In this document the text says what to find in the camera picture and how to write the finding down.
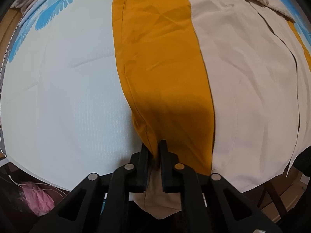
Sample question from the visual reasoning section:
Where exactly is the beige and orange jacket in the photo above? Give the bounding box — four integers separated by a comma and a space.
111, 0, 311, 220

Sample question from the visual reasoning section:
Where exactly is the blue white patterned bed sheet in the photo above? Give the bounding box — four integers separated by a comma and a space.
0, 0, 311, 192

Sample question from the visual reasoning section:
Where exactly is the pink plastic bag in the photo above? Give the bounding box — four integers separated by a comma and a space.
22, 182, 55, 217

